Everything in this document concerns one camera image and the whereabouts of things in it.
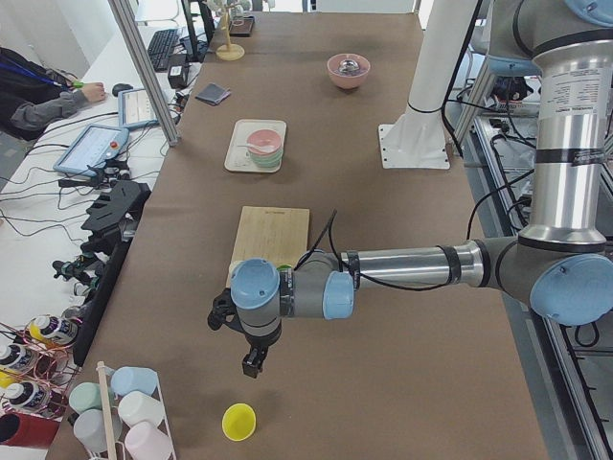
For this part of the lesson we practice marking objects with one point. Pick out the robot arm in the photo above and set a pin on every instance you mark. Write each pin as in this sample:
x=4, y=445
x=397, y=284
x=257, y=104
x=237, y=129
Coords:
x=556, y=265

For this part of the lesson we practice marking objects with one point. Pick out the teach pendant tablet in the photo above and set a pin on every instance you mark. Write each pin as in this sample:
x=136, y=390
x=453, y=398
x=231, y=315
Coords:
x=135, y=110
x=96, y=145

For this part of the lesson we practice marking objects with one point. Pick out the cup rack with cups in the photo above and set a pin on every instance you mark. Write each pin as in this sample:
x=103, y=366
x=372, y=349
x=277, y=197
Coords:
x=122, y=415

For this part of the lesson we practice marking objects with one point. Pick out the small pink bowl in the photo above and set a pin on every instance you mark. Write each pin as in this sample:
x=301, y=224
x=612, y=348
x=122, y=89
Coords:
x=265, y=137

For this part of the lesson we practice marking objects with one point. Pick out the black keyboard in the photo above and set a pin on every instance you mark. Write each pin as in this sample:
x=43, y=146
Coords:
x=161, y=47

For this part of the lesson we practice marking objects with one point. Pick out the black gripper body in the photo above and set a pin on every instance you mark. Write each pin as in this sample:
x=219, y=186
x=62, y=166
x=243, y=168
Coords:
x=259, y=344

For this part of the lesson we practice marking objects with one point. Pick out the grey folded cloth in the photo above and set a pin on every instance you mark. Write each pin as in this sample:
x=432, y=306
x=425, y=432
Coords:
x=213, y=94

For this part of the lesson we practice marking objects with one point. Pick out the white ceramic spoon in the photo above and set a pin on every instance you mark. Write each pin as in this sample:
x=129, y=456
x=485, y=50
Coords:
x=265, y=148

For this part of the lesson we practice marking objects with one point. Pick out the mint green bowl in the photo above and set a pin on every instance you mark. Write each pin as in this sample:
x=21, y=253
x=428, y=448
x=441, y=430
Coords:
x=266, y=160

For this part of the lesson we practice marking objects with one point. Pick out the wooden mug tree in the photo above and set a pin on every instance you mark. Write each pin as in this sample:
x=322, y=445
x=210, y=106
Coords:
x=228, y=51

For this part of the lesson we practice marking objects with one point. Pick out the large pink bowl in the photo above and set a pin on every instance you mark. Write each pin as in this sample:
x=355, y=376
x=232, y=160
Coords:
x=344, y=82

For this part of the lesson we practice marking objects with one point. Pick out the yellow plastic cup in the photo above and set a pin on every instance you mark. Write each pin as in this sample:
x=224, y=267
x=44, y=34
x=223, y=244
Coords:
x=239, y=422

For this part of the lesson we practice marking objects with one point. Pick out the cream rabbit tray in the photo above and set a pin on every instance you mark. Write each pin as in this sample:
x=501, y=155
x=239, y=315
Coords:
x=237, y=158

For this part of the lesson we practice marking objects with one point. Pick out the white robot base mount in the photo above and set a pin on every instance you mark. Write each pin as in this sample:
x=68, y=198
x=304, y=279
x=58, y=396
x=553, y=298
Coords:
x=416, y=140

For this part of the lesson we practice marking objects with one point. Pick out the metal ice scoop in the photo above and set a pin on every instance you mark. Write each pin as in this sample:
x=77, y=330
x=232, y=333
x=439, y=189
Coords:
x=348, y=67

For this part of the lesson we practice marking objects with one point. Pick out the person's hand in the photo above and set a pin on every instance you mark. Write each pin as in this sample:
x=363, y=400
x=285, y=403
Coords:
x=93, y=92

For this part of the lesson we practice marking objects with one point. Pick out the wooden cutting board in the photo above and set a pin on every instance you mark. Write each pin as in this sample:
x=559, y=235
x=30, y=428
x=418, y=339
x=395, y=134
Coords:
x=276, y=234

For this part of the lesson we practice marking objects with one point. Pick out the person's forearm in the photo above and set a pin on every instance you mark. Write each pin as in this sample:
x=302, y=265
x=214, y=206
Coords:
x=30, y=116

